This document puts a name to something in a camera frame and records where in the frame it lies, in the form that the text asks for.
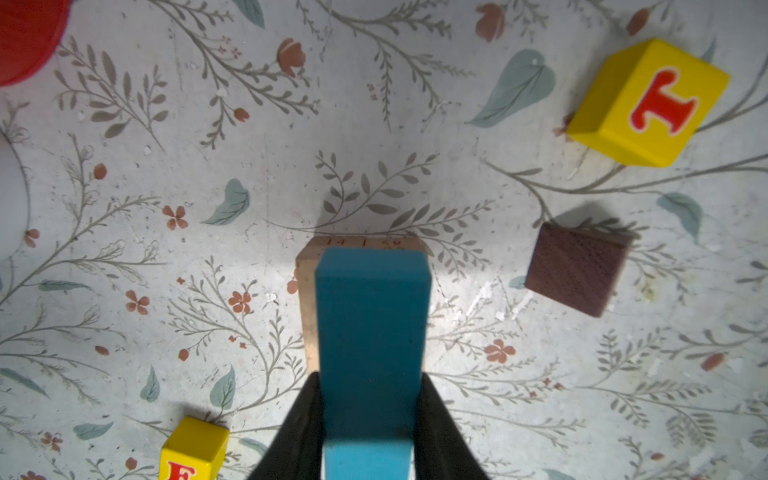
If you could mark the dark purple wooden cube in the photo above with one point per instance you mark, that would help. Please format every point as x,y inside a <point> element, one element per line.
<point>577,268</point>

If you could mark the red pencil cup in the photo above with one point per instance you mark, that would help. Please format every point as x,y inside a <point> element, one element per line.
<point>30,32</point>

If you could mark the yellow letter T cube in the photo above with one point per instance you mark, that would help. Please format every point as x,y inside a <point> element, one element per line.
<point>645,104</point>

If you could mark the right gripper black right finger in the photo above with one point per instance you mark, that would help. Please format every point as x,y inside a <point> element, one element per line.
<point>440,452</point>

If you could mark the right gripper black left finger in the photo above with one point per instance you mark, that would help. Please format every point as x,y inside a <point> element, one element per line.
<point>296,451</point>

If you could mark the yellow letter E cube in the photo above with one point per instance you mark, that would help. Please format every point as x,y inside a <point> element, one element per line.
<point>194,451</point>

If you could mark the teal wooden plank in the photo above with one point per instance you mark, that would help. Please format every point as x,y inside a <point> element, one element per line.
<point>372,309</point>

